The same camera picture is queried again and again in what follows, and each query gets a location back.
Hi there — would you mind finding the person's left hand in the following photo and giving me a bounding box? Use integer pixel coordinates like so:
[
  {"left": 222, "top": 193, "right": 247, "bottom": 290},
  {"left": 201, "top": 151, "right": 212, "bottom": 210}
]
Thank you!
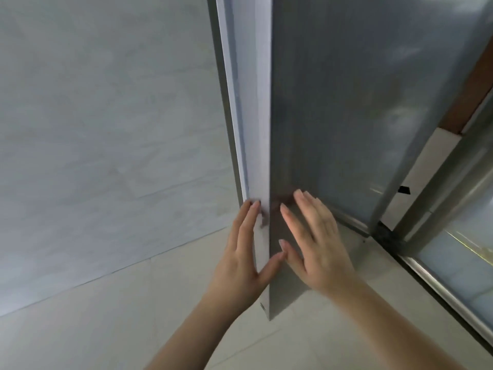
[{"left": 206, "top": 199, "right": 287, "bottom": 316}]

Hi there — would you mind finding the person's right hand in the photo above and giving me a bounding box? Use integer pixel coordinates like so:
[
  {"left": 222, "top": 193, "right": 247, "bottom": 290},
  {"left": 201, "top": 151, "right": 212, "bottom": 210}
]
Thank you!
[{"left": 278, "top": 189, "right": 361, "bottom": 299}]

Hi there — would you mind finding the gray door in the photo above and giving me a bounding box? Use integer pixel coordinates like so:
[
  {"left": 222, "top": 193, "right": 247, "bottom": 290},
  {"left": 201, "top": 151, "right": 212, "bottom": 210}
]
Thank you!
[{"left": 207, "top": 0, "right": 493, "bottom": 321}]

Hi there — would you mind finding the person's left forearm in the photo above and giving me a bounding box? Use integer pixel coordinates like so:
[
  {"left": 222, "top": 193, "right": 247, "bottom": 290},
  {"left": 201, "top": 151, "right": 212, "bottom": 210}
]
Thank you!
[{"left": 144, "top": 293, "right": 255, "bottom": 370}]

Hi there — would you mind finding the person's right forearm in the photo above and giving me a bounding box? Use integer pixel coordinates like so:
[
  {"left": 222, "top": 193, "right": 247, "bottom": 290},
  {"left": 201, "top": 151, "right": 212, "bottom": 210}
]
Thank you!
[{"left": 318, "top": 271, "right": 480, "bottom": 370}]

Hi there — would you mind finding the metal-framed glass sliding door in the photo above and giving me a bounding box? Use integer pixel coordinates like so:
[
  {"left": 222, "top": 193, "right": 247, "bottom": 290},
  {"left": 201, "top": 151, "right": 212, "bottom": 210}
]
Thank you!
[{"left": 393, "top": 108, "right": 493, "bottom": 343}]

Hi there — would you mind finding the brown wooden strip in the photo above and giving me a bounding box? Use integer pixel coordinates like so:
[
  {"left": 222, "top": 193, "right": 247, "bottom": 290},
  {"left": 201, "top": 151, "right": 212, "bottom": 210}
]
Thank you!
[{"left": 439, "top": 50, "right": 493, "bottom": 135}]

